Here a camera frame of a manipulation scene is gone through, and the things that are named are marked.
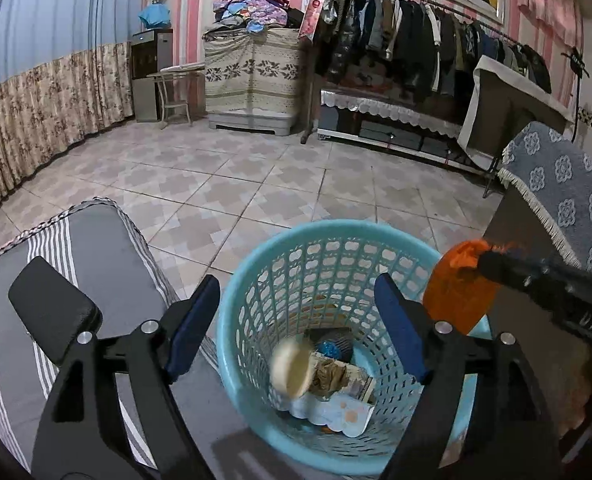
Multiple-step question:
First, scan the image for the pile of folded clothes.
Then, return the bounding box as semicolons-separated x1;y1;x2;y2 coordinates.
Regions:
204;0;303;40

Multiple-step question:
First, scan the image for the blue floral curtain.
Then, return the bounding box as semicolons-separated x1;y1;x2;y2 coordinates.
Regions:
0;0;140;203

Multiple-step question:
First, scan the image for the dark board with white cloth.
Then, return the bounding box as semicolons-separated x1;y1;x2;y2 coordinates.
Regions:
458;55;573;171

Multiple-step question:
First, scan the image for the orange snack wrapper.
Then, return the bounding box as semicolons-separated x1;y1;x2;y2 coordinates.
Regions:
422;240;501;335

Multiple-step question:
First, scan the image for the pink hanging bag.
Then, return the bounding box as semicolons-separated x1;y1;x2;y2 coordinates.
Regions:
298;0;325;42

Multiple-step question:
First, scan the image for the brown paper wrapper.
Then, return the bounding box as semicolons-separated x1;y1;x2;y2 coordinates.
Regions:
309;356;348;398

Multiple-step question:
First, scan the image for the clothes rack with garments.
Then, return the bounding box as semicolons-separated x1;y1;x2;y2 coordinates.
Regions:
312;0;551;128

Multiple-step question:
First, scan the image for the light blue trash basket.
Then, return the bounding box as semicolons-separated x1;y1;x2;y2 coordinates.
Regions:
215;219;492;477

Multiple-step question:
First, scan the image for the black flat pouch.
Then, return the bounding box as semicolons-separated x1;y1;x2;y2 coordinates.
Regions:
8;256;102;365

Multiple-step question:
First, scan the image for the low bench with lace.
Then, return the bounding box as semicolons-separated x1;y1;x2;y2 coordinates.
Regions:
312;87;485;176

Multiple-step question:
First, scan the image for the blue covered water bottle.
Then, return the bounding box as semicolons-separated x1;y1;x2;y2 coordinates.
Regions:
138;0;171;29

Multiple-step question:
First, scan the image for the cabinet with patterned cover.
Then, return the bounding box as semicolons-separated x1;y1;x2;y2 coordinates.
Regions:
204;28;307;136

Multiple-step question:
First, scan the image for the grey striped table cloth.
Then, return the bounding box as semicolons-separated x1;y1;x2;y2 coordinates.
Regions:
0;196;222;476

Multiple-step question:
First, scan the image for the cream plastic lid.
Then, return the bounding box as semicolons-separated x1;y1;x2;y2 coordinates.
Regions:
270;336;315;399

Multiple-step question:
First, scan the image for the grey water dispenser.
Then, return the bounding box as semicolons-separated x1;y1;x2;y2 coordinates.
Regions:
130;29;173;122

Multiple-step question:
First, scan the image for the small metal folding table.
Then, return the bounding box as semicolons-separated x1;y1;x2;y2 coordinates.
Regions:
147;62;205;129

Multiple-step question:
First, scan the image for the blue floral fringed cover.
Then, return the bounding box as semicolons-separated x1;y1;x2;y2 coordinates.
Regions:
498;122;592;273

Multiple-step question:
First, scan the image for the light blue paper leaflet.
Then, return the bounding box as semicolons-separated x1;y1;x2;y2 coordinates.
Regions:
286;392;375;438

